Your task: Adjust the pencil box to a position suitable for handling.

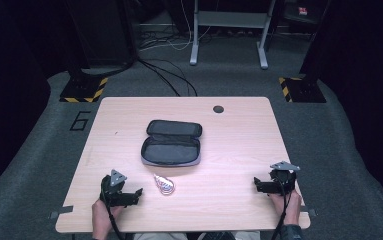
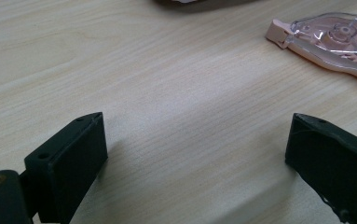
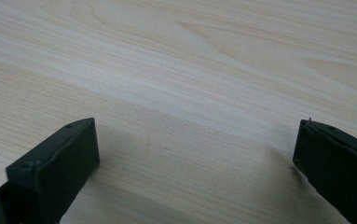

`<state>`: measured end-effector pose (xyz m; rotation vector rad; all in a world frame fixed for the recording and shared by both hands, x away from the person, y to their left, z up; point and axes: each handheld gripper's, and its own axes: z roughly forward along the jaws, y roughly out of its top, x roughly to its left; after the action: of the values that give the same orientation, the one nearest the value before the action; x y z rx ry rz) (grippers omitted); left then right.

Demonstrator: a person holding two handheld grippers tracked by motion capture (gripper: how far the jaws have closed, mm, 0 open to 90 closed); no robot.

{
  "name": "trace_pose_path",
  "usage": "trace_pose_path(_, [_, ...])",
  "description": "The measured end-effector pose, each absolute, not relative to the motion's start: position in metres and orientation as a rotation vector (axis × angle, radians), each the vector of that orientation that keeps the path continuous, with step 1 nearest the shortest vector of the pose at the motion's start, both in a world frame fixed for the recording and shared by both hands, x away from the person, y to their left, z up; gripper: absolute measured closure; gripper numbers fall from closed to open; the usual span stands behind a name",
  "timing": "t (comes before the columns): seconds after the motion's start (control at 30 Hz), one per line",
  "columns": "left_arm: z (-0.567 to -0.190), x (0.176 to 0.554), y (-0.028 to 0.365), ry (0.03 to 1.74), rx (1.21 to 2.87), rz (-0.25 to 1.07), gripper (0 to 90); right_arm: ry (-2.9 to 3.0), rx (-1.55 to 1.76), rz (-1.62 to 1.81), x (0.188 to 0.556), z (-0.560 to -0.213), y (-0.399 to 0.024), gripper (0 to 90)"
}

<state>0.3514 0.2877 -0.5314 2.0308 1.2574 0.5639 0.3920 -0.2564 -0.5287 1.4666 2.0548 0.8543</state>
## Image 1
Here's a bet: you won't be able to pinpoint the dark box with red label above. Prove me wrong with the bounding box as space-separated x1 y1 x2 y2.
282 0 315 24

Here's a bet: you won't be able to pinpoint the white floor cable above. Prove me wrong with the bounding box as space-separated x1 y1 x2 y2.
138 0 213 52

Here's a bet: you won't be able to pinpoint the person's left hand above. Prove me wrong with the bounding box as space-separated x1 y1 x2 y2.
91 198 125 235

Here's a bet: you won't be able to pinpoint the black floor cables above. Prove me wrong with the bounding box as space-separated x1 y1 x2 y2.
136 57 199 98

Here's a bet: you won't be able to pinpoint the grey metal desk frame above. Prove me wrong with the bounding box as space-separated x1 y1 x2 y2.
189 0 277 71

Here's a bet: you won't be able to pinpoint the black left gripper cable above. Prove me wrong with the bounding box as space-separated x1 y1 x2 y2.
106 203 126 240

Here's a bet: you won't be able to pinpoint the black tape floor marking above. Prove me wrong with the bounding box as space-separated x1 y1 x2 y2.
69 110 92 132

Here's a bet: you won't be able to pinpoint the grey tape strip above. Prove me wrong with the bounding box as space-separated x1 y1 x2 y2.
300 205 317 218
48 205 75 220

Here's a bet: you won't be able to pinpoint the black cabinet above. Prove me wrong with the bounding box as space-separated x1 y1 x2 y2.
63 0 137 69

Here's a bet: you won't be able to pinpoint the dark zippered pouch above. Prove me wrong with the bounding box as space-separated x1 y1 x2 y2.
140 119 204 168

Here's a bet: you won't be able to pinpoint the person's right hand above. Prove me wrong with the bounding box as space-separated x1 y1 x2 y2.
268 189 303 226

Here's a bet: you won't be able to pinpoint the black stand base hazard tape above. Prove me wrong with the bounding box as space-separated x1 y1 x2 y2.
277 75 327 104
59 75 109 104

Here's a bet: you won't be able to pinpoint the person's legs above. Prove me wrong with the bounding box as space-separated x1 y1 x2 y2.
132 230 262 240

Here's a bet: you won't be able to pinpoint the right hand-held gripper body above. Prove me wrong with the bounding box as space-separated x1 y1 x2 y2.
268 160 302 197

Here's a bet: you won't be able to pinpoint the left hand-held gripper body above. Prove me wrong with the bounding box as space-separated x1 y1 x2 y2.
99 169 136 208

